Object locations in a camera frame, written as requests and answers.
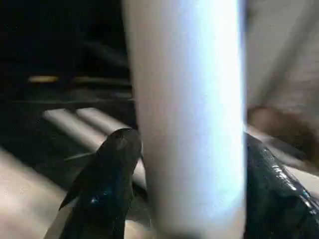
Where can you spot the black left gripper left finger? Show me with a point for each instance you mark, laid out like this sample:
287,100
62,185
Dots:
102,194

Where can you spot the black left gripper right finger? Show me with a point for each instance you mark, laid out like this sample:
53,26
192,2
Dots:
279,199

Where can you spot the white plastic table top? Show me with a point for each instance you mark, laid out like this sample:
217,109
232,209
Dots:
25,199

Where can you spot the white plastic table leg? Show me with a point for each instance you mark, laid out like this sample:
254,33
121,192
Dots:
189,114
75,128
107,122

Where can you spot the black mat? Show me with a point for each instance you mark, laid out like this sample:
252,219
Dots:
30,119

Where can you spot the large black furniture piece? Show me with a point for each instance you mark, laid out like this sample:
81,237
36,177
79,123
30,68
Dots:
60,35

